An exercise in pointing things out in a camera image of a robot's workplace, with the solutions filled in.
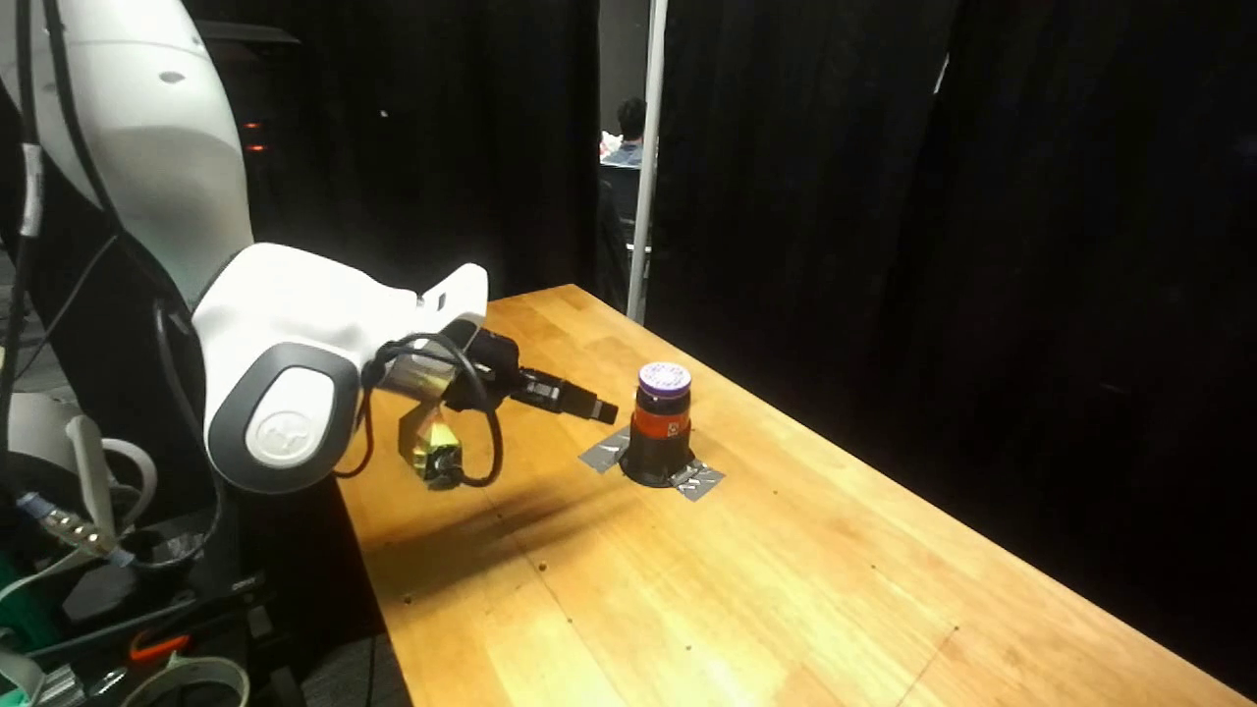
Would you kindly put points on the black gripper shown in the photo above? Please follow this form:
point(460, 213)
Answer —
point(491, 376)

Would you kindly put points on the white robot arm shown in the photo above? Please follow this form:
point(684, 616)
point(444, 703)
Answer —
point(134, 116)

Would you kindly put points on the grey tape strip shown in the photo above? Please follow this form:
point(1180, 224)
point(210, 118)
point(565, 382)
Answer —
point(652, 462)

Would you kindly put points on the white vertical pole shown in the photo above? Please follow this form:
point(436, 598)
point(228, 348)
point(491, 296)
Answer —
point(648, 160)

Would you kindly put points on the black equipment cart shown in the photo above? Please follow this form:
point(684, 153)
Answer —
point(119, 624)

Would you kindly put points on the black curtain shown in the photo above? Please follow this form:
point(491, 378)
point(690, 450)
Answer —
point(998, 250)

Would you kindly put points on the yellow-green wrist camera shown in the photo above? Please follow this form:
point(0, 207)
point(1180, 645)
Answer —
point(431, 450)

